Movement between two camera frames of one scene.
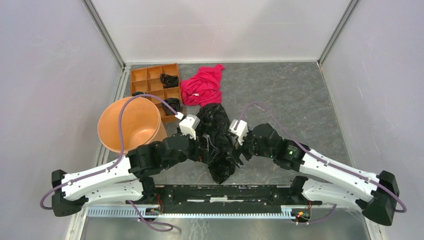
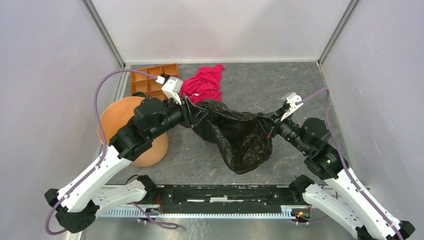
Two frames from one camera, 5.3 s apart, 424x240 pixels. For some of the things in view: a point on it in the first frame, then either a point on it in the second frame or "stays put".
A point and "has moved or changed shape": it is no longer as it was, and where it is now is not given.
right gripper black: (237, 149) to (275, 120)
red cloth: (204, 88) stays put
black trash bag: (217, 144) has moved or changed shape
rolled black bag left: (137, 93) stays put
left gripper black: (200, 154) to (192, 114)
